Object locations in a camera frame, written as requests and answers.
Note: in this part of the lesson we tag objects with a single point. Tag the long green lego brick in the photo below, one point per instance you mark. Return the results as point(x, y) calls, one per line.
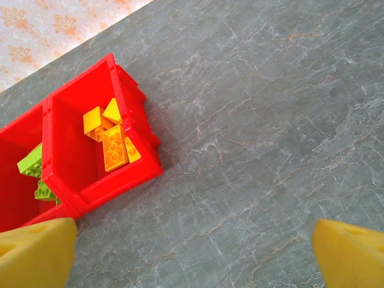
point(45, 191)

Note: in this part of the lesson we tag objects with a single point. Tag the orange lego brick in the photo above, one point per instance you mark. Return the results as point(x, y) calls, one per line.
point(93, 120)
point(113, 111)
point(132, 150)
point(97, 135)
point(114, 148)

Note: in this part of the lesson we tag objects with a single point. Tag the red plastic bin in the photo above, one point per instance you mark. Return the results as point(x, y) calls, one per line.
point(69, 144)
point(12, 192)

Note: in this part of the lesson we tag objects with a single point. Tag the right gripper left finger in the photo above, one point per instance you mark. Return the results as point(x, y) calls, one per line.
point(33, 255)

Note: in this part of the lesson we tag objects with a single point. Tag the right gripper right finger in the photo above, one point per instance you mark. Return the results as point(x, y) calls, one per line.
point(351, 258)

